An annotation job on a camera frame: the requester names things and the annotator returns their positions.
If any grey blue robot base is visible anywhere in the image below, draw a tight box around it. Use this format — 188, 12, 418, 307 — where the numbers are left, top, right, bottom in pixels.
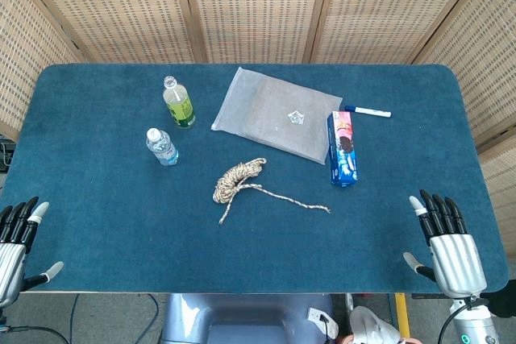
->
160, 293, 336, 344

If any white marker with blue cap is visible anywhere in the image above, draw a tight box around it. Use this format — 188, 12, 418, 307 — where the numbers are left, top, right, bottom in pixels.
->
343, 105, 393, 119

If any beige braided rope bundle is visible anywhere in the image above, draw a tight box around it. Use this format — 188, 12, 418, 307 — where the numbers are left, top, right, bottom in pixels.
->
212, 157, 331, 226

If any blue floor cable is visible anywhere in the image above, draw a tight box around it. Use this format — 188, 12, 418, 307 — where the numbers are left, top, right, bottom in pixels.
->
69, 293, 81, 344

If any small clear water bottle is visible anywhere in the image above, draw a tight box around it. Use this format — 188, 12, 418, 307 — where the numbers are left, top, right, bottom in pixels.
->
145, 127, 179, 167

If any blue felt table mat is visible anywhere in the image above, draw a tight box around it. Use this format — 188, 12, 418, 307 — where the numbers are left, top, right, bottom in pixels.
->
0, 62, 510, 295

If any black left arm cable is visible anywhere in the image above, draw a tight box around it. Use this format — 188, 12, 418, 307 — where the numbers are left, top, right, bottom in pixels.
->
0, 324, 70, 344

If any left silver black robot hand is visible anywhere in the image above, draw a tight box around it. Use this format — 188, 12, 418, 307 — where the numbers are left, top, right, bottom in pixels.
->
0, 196, 65, 309

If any blue cookie box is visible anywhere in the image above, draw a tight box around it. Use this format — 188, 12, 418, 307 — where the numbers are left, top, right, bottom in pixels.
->
325, 110, 360, 189

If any yellow metal post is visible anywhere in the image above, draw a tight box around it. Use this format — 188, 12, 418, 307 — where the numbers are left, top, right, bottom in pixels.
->
393, 293, 411, 339

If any white power socket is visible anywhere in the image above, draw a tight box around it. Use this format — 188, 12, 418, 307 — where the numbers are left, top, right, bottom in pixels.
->
307, 306, 339, 338

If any white crumpled cloth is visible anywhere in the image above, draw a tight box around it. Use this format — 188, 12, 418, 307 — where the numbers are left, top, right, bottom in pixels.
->
347, 305, 406, 344

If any dark floor cable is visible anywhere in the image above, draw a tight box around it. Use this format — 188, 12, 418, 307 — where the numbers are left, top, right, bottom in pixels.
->
145, 293, 161, 335

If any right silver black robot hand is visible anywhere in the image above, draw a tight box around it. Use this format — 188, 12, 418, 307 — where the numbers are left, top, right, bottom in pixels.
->
402, 189, 489, 301

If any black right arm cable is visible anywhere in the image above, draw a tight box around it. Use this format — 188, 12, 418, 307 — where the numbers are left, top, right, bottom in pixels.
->
438, 297, 487, 344

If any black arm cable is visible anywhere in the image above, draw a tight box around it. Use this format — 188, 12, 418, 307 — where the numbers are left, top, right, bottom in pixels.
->
438, 297, 487, 344
0, 324, 70, 344

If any woven rattan screen panel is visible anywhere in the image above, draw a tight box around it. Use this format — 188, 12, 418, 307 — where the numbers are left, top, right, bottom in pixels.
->
309, 0, 500, 65
7, 0, 207, 65
477, 128, 516, 280
179, 0, 336, 65
0, 0, 88, 143
410, 0, 516, 152

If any green tea plastic bottle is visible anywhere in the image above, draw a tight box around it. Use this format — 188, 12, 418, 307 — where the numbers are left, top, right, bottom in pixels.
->
162, 75, 197, 131

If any grey frosted zip bag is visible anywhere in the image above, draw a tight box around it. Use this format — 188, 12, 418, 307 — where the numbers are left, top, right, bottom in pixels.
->
210, 66, 344, 166

